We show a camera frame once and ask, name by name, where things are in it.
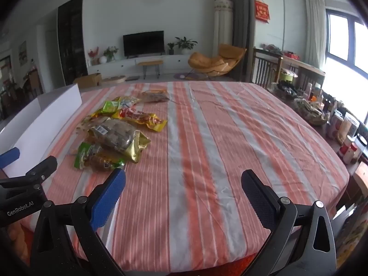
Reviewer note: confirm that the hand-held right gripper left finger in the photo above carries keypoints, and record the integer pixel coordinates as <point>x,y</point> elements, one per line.
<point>109,198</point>

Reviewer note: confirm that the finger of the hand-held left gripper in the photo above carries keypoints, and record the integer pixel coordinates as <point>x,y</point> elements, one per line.
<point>8,156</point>
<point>43,166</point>

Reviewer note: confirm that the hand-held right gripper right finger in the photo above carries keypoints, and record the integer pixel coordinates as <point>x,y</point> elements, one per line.
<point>258,198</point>

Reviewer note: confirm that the clear packet of brown slices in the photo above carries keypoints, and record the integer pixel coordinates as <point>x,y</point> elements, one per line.
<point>95,158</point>

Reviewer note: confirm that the yellow-edged clear snack packet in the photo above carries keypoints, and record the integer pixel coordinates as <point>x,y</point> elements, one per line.
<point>118,135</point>

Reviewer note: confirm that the yellow red snack packet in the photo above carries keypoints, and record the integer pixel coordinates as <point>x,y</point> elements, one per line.
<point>141,118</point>

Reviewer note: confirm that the green cracker packet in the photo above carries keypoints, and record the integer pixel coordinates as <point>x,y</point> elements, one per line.
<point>109,107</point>

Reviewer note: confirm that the yellow green barcode snack packet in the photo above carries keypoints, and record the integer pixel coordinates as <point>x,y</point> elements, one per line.
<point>128,101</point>

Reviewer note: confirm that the white board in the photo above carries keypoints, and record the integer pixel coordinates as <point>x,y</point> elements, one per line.
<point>43,120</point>

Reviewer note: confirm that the orange grey striped tablecloth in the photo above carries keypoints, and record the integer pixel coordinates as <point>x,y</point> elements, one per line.
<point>201,149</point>

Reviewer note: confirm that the cardboard box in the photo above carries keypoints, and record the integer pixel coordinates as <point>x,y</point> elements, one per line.
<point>87,80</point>

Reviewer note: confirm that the wicker basket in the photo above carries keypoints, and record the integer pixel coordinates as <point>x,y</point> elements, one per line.
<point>312,113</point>

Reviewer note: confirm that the red white jar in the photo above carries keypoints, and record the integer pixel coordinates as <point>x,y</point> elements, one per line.
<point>347,151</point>

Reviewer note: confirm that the clear orange-top snack packet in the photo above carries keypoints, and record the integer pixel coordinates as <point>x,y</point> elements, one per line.
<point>152,96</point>

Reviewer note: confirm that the round wooden tray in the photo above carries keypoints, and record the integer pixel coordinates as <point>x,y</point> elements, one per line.
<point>112,80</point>

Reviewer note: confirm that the white-lid clear jar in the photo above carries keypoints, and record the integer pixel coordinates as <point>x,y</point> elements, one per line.
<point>349,128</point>

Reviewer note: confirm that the white round vase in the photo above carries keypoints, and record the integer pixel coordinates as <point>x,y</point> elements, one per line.
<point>103,59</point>

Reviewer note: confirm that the red flower arrangement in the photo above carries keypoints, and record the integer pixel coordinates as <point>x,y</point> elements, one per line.
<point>92,54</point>

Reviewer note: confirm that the green container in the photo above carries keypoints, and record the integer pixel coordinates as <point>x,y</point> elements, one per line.
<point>288,76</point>

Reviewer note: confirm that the dark display cabinet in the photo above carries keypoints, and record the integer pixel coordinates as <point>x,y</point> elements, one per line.
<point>72,40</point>

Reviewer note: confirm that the wooden chair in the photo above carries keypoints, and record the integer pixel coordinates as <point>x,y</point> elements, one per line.
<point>264,66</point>

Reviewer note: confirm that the leafy plant in vase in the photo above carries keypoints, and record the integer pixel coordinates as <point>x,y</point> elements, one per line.
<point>110,52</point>

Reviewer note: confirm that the purple round rug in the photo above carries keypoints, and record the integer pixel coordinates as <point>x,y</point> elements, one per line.
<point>187,76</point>

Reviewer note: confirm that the wooden bench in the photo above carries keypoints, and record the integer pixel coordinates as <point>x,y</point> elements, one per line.
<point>149,62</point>

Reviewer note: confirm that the orange lounge chair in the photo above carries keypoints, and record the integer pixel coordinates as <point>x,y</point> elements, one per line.
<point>212,61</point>

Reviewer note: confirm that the white television cabinet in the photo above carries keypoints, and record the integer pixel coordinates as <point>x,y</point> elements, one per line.
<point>175,61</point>

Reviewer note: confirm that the black television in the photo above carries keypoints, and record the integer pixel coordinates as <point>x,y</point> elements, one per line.
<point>143,43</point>

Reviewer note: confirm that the small potted plant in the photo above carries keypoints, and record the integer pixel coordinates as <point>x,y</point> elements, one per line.
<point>170,48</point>

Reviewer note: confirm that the large potted plant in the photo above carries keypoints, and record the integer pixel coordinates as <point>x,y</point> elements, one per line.
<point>185,44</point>

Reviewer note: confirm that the covered standing air conditioner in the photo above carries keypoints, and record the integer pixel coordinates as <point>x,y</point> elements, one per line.
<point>223,28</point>

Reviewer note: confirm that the white curtain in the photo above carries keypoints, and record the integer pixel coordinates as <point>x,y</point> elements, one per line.
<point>314,28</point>

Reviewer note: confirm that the grey curtain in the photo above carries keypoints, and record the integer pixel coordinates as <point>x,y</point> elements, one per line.
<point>241,20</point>

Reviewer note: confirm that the window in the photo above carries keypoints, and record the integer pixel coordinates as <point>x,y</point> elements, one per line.
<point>345,40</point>

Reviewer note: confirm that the wall picture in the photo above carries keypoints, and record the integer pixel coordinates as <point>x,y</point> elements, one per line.
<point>22,52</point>

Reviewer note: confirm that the red wall hanging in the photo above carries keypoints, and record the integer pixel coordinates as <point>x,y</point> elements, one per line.
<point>262,11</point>

